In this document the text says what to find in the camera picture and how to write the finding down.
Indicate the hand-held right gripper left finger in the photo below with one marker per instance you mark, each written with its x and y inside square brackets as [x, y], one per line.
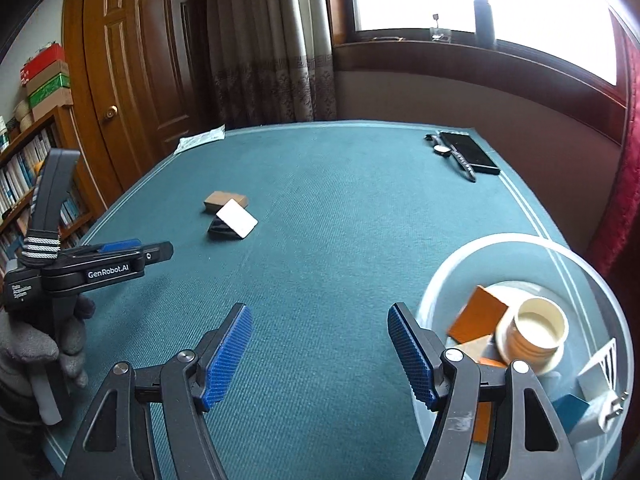
[227, 355]

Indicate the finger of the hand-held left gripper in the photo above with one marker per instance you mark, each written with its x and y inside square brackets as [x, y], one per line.
[120, 246]

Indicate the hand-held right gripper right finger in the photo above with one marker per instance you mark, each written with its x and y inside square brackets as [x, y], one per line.
[412, 355]

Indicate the large orange block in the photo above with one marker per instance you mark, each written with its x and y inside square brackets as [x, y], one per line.
[477, 312]

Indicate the clear plastic bowl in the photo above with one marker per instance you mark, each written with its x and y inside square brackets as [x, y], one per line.
[440, 280]

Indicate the small orange block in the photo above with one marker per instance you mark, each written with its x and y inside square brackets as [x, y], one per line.
[482, 422]

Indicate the brown wooden block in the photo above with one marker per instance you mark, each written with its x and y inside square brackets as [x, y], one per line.
[222, 199]

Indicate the white block black striped side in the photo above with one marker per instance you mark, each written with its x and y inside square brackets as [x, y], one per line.
[237, 217]

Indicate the white round plastic cup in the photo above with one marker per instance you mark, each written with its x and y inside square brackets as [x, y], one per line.
[540, 332]

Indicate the blue topped block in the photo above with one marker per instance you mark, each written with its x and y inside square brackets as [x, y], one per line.
[570, 412]

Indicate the white charger adapter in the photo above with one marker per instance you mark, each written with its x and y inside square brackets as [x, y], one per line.
[597, 412]

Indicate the person's left hand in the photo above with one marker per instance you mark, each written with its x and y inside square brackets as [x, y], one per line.
[25, 345]

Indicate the tan wooden block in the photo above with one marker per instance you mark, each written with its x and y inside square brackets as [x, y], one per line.
[475, 350]

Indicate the wooden bookshelf with books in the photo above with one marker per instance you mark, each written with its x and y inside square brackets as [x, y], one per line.
[20, 180]

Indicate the white paper packet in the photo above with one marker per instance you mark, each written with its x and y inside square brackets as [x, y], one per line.
[200, 140]

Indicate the white bottle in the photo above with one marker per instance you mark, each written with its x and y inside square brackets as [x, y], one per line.
[4, 130]

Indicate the teal tablecloth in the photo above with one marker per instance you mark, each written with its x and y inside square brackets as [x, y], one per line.
[325, 220]

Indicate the ball of beige twine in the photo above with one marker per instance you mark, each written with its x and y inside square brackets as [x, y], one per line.
[24, 114]

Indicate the green box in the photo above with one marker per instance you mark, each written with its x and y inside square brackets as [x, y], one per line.
[50, 91]

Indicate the brown wooden door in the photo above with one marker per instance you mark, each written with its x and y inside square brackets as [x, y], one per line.
[140, 70]

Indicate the brown cardboard box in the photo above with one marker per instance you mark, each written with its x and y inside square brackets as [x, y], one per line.
[47, 77]

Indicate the grey white striped block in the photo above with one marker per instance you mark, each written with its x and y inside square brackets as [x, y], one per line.
[597, 370]

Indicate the red box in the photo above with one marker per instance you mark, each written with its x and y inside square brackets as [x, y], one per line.
[42, 62]

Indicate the black wristwatch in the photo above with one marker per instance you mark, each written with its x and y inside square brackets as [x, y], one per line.
[441, 149]

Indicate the black smartphone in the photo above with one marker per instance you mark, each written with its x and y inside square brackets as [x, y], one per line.
[470, 152]

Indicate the beige patterned curtain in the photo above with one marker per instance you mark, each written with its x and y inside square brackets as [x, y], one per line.
[265, 45]

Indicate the dark red curtain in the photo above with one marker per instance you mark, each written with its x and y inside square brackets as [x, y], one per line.
[625, 185]

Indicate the small clear glass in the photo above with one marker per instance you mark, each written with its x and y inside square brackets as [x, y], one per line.
[440, 32]

